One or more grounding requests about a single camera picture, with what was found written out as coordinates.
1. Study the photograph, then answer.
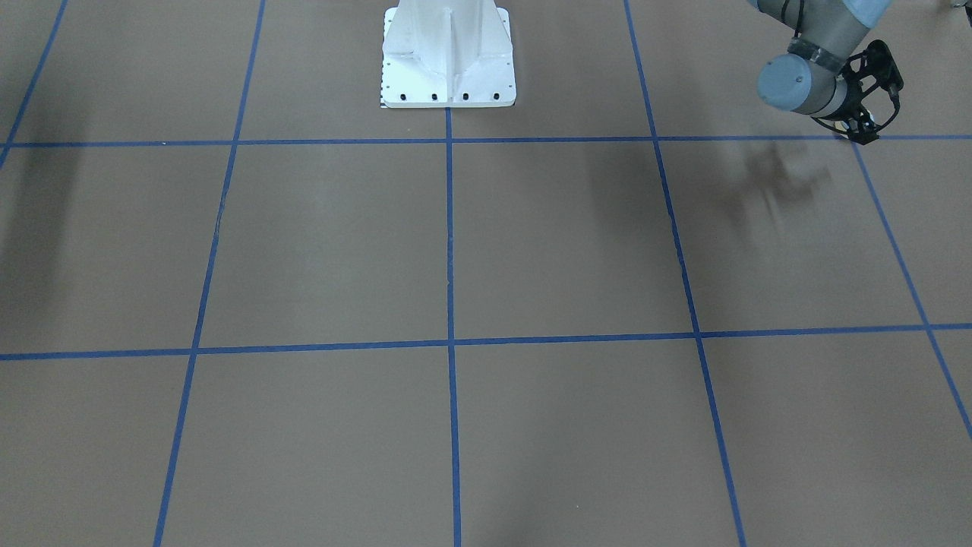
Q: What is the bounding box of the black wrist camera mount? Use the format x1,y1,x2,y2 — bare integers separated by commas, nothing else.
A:
812,40,904,145

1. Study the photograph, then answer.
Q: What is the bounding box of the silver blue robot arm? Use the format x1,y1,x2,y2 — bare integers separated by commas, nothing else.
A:
750,1,892,119

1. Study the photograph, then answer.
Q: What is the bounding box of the white camera column pedestal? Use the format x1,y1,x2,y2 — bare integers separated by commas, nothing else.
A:
380,1,517,109

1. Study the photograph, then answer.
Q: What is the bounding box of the brown paper table mat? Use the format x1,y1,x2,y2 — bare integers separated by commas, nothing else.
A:
2,1,970,546

